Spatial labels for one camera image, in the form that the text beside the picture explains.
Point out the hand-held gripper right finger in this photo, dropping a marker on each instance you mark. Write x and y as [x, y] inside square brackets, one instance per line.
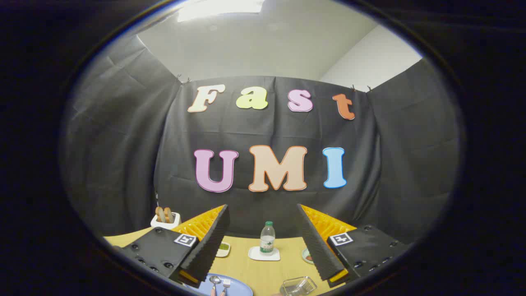
[318, 242]

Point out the pale green food plate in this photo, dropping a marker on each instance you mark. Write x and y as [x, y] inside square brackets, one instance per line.
[306, 255]

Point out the toasted bread slice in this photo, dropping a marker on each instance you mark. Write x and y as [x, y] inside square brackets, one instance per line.
[160, 214]
[169, 215]

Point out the white square coaster tray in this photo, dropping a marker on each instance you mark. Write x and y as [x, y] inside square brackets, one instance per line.
[254, 255]

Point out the white divided grain dish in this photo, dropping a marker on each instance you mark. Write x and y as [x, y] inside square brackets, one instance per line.
[224, 248]

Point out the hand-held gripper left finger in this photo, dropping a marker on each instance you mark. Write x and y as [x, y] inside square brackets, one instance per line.
[209, 242]

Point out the blue plate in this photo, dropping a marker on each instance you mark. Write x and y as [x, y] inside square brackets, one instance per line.
[240, 287]

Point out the white toaster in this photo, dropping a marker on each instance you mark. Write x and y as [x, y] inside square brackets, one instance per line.
[164, 225]

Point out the square perforated metal tray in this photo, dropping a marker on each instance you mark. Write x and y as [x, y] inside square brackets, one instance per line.
[298, 286]

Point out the clear green-capped water bottle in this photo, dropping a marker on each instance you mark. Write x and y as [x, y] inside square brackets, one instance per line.
[267, 240]

